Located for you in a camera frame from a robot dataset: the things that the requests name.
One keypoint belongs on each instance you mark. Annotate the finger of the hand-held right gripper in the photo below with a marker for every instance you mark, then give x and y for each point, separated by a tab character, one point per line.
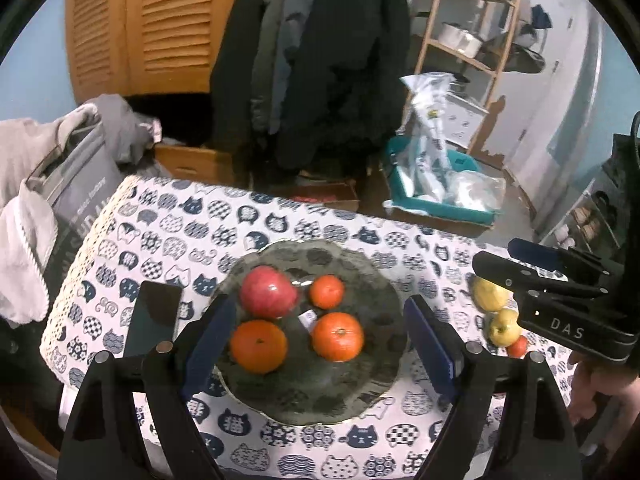
500	267
537	252

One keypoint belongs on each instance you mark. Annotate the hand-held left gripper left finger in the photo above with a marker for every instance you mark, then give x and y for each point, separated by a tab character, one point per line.
210	345

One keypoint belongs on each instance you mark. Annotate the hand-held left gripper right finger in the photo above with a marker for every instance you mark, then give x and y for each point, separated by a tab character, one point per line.
430	345

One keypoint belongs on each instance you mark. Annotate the yellow-green apple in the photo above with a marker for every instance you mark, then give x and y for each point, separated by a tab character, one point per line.
502	327

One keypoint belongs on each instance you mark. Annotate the red apple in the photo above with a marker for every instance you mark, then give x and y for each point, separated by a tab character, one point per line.
267	292
518	347

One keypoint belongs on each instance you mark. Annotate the green glass plate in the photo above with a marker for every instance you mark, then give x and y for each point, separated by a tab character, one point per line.
310	390

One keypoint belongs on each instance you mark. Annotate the small orange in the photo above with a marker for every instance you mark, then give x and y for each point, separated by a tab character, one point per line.
327	291

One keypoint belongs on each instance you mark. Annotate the person's right hand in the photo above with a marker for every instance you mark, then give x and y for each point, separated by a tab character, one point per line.
595	390

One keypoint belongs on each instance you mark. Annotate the row of shoes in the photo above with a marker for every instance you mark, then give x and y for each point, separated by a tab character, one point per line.
582	217

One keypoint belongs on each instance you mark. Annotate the black smartphone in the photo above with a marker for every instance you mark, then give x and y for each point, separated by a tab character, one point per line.
152	317

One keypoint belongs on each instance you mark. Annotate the metal shoe rack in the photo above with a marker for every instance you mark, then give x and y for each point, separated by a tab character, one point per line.
590	200

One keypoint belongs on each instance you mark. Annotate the clear plastic bag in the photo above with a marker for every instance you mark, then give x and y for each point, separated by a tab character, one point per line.
475	190

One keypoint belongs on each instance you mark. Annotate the cat print tablecloth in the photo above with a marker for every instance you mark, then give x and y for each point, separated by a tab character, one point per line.
165	230

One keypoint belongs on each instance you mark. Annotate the large cardboard box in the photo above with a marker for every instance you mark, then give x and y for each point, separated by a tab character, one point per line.
377	190

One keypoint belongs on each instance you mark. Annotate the teal plastic bin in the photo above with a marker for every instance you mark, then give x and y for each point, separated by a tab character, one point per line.
400	160

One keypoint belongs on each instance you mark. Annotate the white patterned box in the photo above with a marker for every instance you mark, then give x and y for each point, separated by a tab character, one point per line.
465	120

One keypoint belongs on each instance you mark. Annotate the grey door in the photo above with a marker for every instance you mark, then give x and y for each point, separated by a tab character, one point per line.
540	100

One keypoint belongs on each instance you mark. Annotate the silver metal pipe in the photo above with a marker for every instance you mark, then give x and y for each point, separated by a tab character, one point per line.
592	85

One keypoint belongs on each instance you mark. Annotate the wooden drawer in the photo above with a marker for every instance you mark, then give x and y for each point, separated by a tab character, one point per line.
195	162

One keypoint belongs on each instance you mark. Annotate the flat cardboard box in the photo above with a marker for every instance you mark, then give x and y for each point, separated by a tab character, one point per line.
320	195

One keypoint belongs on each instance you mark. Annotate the green hanging bag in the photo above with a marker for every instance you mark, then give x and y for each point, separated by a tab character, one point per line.
527	59

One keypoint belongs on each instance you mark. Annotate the grey tote bag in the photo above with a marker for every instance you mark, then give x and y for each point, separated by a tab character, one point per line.
85	195

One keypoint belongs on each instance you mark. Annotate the pile of grey white clothes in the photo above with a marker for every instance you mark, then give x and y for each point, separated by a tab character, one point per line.
25	220

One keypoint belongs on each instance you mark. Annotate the steel cooking pot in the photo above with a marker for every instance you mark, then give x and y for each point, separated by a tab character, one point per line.
460	37

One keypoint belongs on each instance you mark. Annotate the dark folded umbrella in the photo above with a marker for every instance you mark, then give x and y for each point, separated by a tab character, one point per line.
541	16

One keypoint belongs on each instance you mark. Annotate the dark grey garment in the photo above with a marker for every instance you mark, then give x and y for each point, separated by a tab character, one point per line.
120	125

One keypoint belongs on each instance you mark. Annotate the bamboo shelf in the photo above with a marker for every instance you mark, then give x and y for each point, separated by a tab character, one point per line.
430	20

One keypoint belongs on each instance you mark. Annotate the black hooded coat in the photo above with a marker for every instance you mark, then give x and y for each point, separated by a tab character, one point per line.
345	60

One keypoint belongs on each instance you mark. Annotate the black jacket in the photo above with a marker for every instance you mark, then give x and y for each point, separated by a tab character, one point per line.
232	70

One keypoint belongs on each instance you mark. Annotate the grey jacket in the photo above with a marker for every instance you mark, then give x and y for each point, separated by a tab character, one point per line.
280	60

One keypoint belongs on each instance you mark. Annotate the wooden louvred wardrobe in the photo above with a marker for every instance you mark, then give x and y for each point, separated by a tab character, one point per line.
150	25

